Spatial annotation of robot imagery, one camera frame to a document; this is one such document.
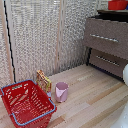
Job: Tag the dark wooden drawer cabinet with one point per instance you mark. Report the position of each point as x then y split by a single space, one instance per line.
111 13

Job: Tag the colourful snack box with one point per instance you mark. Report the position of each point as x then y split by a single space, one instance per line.
43 81

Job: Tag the pink cup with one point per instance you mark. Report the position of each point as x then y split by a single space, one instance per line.
62 92

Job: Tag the woven beige folding screen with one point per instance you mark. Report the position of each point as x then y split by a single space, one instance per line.
30 40

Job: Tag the red basket with blue rim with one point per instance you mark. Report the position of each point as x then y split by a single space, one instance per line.
26 103

